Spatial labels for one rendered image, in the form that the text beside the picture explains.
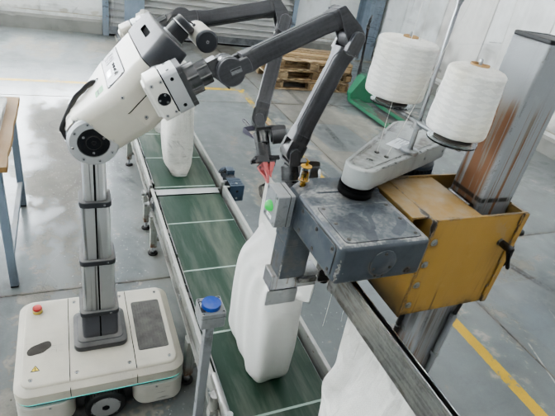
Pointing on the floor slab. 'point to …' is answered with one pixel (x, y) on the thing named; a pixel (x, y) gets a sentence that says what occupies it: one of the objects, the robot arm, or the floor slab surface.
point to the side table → (8, 135)
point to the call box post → (202, 371)
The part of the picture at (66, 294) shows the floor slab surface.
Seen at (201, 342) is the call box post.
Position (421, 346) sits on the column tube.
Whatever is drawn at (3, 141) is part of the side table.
